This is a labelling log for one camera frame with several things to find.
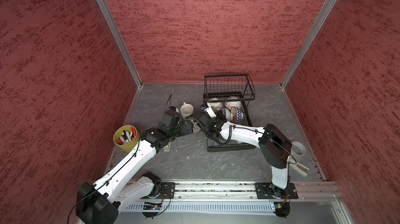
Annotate teal line pattern bowl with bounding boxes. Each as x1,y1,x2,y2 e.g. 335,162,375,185
221,107,233,122

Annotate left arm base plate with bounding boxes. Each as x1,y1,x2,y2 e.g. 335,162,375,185
156,182,176,199

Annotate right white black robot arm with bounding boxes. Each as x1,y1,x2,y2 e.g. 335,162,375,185
191,115,292,199

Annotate orange pattern bowl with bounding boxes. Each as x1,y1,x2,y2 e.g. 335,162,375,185
231,107,244,124

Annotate aluminium front rail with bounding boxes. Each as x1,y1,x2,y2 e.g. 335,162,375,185
90,180,343,201

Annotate black wire dish rack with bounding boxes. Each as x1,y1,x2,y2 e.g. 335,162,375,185
202,73,259,153

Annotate pink striped bowl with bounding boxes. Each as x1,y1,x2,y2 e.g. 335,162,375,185
207,98,224,110

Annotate blue triangle pattern bowl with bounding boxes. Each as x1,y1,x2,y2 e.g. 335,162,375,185
225,96,242,110

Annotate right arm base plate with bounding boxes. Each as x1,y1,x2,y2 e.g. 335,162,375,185
255,182,299,200

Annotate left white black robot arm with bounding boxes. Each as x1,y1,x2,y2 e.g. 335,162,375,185
71,120,196,224

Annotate white ceramic mug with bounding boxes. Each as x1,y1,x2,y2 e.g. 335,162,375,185
179,102,194,118

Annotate grey tape roll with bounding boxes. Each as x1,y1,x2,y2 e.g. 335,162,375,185
291,141,306,158

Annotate yellow cup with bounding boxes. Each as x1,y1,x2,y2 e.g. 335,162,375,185
113,125,140,153

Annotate markers in yellow cup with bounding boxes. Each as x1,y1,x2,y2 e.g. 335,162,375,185
115,126,139,145

